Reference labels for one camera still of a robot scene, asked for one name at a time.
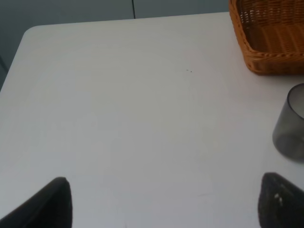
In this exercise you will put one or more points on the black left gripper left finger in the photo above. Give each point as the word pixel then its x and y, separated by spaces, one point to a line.
pixel 51 207

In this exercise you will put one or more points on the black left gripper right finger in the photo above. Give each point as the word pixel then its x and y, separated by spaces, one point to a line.
pixel 280 203

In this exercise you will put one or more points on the brown wicker basket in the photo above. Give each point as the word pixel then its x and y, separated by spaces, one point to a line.
pixel 270 34

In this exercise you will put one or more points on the grey translucent plastic cup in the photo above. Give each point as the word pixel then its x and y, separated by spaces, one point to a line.
pixel 288 134

